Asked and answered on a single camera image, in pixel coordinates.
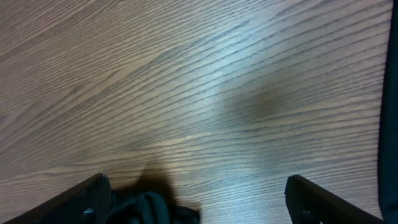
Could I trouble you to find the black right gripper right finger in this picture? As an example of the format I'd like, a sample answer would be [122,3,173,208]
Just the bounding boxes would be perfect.
[284,175,383,224]

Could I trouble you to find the black shirt with white text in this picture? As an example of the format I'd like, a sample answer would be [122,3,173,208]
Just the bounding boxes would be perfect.
[377,0,397,224]

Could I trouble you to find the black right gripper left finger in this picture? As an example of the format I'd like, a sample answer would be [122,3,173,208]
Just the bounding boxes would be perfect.
[5,173,111,224]

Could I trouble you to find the black t-shirt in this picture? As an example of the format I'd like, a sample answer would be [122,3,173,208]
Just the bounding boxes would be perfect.
[104,190,200,224]

